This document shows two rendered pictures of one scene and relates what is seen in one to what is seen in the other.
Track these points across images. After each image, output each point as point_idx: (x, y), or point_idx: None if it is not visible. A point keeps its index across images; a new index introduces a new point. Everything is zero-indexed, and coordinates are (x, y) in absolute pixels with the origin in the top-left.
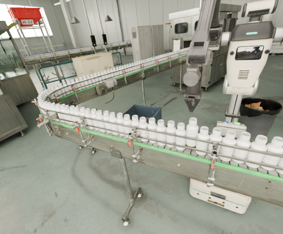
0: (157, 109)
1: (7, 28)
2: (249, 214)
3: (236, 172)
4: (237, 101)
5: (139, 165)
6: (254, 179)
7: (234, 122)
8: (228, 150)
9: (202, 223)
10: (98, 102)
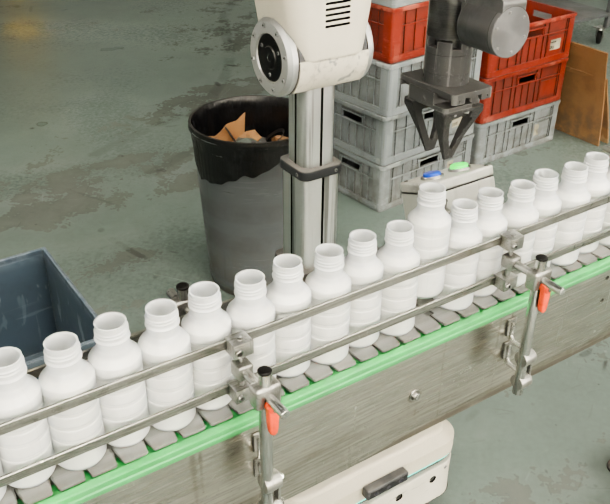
0: (27, 270)
1: None
2: (450, 478)
3: (554, 297)
4: (325, 114)
5: None
6: (583, 293)
7: (330, 193)
8: (530, 243)
9: None
10: None
